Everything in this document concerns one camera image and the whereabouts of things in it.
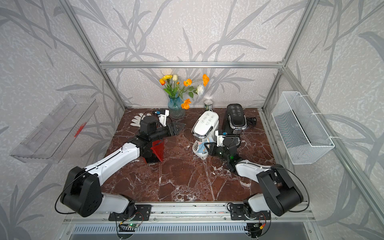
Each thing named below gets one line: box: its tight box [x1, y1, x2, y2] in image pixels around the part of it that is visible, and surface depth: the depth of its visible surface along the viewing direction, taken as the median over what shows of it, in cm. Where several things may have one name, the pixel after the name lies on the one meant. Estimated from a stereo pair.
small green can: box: [204, 100, 214, 111], surface depth 120 cm
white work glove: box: [130, 113, 152, 127], surface depth 115 cm
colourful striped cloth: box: [197, 142, 208, 154], surface depth 87 cm
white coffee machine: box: [191, 110, 220, 157], surface depth 84 cm
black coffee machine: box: [222, 103, 248, 137], surface depth 87 cm
